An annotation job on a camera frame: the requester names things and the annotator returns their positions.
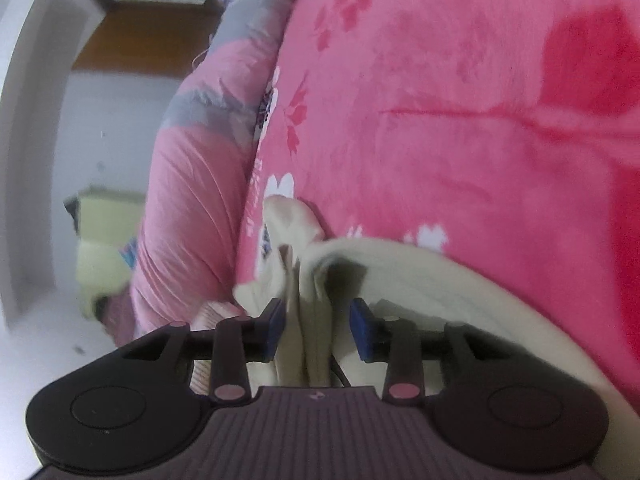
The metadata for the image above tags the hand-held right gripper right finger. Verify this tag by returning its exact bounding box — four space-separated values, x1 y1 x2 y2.
350 297 521 403

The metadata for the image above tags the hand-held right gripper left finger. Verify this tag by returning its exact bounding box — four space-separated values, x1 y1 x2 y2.
122 297 287 406

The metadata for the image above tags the beige zip jacket black trim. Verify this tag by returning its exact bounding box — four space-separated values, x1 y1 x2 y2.
234 196 623 401

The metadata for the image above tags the pink and grey quilt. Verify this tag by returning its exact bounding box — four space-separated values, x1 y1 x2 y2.
131 0 302 347

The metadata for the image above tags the pale yellow wardrobe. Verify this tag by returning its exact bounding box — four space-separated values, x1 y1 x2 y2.
64 187 149 322

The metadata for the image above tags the pink floral blanket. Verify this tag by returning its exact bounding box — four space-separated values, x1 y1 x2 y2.
235 0 640 480

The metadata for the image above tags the brown wooden door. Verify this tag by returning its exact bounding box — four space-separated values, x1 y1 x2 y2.
70 0 222 79

